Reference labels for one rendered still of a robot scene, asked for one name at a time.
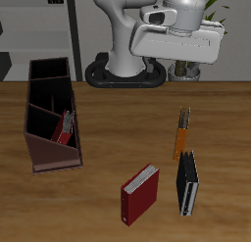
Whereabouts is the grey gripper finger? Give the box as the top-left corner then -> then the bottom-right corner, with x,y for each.
145,58 -> 156,73
186,61 -> 197,74

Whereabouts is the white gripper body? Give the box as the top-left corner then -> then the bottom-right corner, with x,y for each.
129,20 -> 226,65

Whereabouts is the orange book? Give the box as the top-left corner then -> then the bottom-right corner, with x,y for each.
172,105 -> 192,163

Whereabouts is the small red book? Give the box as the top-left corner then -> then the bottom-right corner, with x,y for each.
50,109 -> 75,146

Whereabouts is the black striped book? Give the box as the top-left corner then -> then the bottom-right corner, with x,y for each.
176,150 -> 200,218

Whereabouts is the dark brown desk caddy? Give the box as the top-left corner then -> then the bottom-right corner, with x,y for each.
23,56 -> 84,175

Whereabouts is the large red book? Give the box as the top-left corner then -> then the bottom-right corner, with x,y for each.
120,162 -> 161,227

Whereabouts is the green pot plant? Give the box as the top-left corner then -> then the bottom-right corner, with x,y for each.
167,0 -> 232,83

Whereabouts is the dark angular object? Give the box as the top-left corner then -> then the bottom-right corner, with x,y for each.
0,51 -> 13,82

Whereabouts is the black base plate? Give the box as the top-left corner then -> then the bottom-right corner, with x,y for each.
84,52 -> 168,89

